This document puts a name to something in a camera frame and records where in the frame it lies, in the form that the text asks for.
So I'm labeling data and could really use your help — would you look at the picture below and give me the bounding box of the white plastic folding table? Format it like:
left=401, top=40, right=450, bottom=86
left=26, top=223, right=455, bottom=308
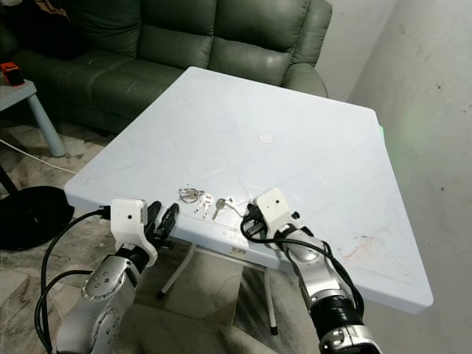
left=64, top=66, right=434, bottom=337

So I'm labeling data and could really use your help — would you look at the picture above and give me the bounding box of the black round stand base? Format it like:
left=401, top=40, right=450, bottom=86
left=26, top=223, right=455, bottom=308
left=0, top=166, right=76, bottom=252

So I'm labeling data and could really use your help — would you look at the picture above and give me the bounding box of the green leather sofa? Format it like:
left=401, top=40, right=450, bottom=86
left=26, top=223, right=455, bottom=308
left=0, top=0, right=334, bottom=135

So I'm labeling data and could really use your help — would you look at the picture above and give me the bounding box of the grey side table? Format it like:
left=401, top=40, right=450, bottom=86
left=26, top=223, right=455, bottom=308
left=0, top=78, right=68, bottom=159

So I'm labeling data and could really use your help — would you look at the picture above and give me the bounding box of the red and black small device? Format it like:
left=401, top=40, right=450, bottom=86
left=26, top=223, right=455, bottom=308
left=1, top=62, right=25, bottom=88

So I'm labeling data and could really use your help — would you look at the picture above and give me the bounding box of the dark bundle of clothing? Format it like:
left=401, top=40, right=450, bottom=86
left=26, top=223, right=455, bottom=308
left=0, top=0, right=76, bottom=54

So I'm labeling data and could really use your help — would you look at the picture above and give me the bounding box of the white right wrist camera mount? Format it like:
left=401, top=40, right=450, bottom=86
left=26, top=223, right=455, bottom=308
left=254, top=187, right=300, bottom=231

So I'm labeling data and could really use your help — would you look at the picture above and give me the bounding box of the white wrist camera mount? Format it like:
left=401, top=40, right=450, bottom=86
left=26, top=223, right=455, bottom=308
left=110, top=198, right=160, bottom=268
left=254, top=187, right=300, bottom=231

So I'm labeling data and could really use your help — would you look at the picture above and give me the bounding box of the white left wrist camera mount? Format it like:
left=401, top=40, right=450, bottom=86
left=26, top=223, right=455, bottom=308
left=110, top=198, right=160, bottom=268

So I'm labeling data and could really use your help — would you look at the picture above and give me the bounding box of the silver key bunch with ring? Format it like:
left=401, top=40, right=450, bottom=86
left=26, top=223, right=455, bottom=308
left=178, top=187, right=248, bottom=221

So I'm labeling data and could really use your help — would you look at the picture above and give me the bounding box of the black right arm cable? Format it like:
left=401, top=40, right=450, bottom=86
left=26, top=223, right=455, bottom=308
left=240, top=221, right=367, bottom=318

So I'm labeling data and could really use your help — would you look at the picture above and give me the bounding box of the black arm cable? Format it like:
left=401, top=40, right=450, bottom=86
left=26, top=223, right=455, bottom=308
left=240, top=221, right=367, bottom=318
left=34, top=208, right=113, bottom=354

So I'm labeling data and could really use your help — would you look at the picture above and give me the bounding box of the white floor cable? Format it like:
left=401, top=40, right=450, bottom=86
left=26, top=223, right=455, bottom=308
left=0, top=138, right=79, bottom=176

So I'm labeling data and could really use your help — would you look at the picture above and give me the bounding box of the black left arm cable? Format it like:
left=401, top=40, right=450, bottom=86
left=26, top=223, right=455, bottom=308
left=34, top=208, right=113, bottom=354

